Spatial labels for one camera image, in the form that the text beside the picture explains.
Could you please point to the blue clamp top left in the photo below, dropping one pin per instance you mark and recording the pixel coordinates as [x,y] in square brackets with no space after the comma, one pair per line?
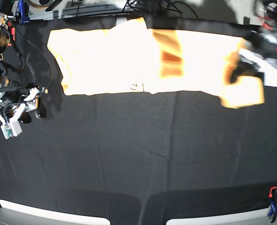
[20,10]

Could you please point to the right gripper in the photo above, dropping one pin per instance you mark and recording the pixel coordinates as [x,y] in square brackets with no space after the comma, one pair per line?
[30,96]

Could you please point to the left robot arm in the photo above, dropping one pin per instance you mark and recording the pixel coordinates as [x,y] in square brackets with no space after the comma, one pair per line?
[269,8]

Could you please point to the blue clamp bottom right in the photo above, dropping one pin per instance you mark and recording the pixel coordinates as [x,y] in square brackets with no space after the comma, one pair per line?
[272,214]

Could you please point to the red black clamp bottom right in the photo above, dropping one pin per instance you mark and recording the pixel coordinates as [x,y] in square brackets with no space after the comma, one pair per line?
[272,190]

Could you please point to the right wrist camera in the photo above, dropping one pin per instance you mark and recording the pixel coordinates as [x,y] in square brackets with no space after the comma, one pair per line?
[10,127]

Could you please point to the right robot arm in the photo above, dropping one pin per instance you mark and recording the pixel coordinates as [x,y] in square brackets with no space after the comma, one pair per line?
[5,12]

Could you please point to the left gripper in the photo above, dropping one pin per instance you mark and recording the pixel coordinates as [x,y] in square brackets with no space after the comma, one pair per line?
[259,59]

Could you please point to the black table cloth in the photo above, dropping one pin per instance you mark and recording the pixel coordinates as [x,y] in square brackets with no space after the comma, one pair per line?
[138,158]

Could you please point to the yellow t-shirt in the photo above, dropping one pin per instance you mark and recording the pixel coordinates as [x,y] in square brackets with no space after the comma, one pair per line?
[130,57]

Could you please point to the red black clamp left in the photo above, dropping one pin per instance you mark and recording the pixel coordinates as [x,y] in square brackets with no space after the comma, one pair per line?
[11,31]

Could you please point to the blue clamp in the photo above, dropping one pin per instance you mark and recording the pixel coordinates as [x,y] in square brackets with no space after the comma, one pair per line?
[20,10]
[272,214]

